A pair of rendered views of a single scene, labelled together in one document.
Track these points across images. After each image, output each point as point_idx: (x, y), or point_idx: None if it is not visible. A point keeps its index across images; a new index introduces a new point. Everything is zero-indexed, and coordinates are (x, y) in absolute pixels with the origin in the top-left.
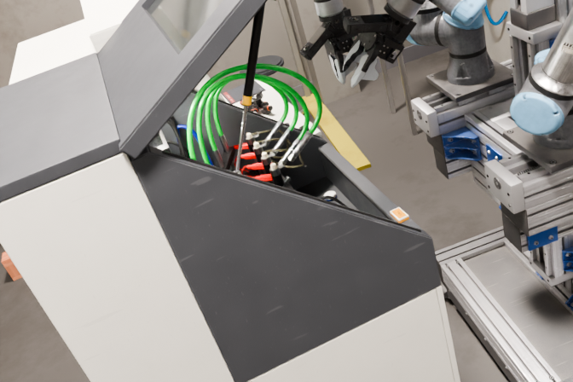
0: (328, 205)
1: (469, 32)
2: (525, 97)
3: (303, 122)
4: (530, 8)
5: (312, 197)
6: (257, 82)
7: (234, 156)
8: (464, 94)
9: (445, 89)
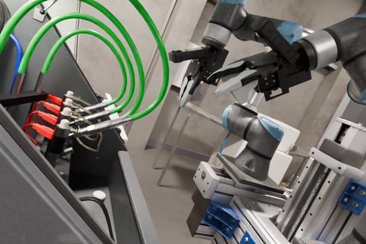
0: (93, 237)
1: (272, 140)
2: None
3: (119, 127)
4: (351, 146)
5: (69, 196)
6: (105, 94)
7: (43, 106)
8: (248, 180)
9: (232, 169)
